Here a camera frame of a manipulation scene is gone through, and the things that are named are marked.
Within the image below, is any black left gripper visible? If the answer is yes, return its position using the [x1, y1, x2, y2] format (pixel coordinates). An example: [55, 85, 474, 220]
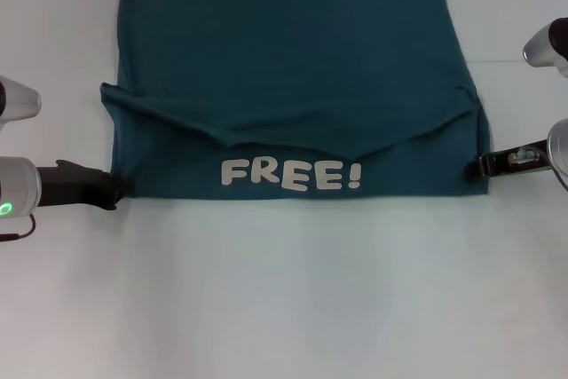
[35, 159, 135, 212]

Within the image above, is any clear cable plug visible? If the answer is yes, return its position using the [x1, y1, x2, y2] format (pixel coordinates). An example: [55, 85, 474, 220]
[507, 146, 540, 166]

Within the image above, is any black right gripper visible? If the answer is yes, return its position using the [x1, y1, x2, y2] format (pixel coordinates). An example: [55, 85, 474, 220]
[462, 138, 554, 183]

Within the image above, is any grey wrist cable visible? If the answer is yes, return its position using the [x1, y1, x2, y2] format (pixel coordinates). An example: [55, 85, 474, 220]
[549, 165, 568, 193]

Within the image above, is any teal blue shirt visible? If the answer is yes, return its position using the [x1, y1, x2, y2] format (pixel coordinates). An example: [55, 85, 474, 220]
[99, 0, 494, 200]

